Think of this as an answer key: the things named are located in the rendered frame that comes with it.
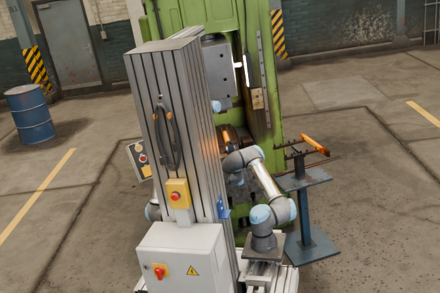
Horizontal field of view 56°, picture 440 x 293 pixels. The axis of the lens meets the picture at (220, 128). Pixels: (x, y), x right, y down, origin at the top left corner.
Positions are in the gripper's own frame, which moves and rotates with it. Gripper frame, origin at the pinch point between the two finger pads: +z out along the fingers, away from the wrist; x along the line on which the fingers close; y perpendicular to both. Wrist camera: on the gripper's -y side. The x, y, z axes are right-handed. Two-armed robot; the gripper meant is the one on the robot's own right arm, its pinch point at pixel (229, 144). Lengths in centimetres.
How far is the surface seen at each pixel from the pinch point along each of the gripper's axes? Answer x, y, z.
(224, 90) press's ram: 3.4, -40.8, 7.9
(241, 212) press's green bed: 1, 63, 4
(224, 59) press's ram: 7, -64, 7
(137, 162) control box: -68, -6, -14
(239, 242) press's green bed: -4, 93, 6
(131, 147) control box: -70, -16, -8
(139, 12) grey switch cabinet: -91, -75, 554
